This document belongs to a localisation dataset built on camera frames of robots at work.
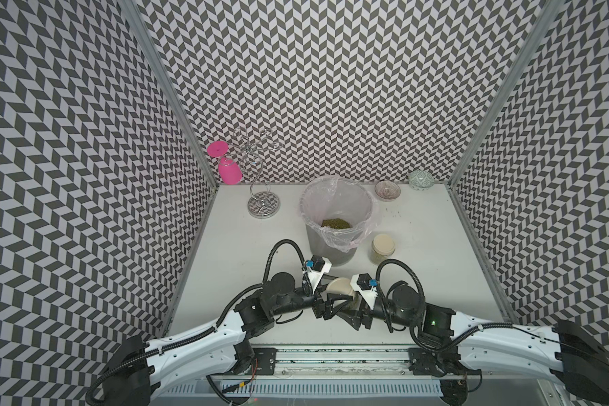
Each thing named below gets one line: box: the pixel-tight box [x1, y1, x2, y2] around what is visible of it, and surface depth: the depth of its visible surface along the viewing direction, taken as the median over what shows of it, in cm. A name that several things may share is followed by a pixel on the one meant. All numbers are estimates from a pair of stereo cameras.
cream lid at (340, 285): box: [319, 276, 354, 302], surface depth 69 cm
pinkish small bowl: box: [374, 181, 402, 202], surface depth 114 cm
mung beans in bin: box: [320, 218, 352, 230], surface depth 99 cm
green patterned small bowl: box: [407, 170, 435, 192], surface depth 118 cm
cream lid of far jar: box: [373, 233, 396, 256], surface depth 89 cm
